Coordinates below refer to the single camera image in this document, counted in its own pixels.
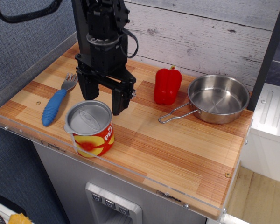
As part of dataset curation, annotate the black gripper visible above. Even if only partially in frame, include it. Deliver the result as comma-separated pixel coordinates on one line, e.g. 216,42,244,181
75,35,136,116

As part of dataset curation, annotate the red peach can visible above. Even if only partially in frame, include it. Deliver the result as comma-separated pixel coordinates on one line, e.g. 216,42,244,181
64,100,115,158

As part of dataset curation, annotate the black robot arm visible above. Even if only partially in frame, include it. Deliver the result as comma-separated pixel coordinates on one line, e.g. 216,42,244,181
72,0,136,115

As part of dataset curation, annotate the red bell pepper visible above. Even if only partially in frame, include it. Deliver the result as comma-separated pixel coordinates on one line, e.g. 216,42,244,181
154,66,182,105

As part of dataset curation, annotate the grey toy fridge cabinet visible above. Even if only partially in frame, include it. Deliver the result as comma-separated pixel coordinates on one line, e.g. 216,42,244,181
34,143,207,224

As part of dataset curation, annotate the small steel pan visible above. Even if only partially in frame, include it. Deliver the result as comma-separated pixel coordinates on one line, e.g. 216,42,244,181
158,75,250,124

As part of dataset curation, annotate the yellow sponge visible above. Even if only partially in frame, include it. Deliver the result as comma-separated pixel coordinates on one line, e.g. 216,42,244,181
8,213,32,224

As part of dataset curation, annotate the white black tray corner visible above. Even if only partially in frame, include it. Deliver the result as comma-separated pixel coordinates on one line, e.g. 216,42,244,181
0,196,27,224

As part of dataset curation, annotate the white toy sink unit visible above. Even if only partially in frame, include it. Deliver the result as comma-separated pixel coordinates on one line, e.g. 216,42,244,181
240,84,280,182

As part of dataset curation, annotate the blue handled fork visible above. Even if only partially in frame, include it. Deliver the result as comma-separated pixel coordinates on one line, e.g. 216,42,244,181
42,73,78,126

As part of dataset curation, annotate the dark grey left post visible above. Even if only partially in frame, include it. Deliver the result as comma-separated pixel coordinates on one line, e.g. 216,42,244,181
71,0,91,55

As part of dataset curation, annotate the dark grey post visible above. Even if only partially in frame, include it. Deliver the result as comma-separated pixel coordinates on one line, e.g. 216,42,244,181
71,0,91,55
247,11,280,111

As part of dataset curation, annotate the black cable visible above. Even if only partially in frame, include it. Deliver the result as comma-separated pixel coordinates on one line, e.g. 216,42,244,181
0,0,140,59

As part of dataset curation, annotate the dark grey right post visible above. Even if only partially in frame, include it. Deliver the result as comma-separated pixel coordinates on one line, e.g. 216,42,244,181
247,11,280,111

